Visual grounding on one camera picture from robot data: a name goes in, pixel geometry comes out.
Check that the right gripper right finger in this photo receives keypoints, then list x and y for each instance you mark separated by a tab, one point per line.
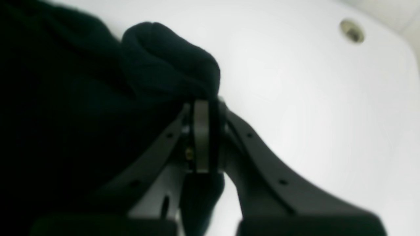
275	200

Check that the black T-shirt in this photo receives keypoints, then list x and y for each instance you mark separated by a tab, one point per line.
78	106

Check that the right table cable grommet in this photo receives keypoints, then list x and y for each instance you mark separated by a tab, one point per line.
352	31

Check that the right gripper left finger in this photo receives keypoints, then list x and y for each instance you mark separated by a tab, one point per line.
144	199

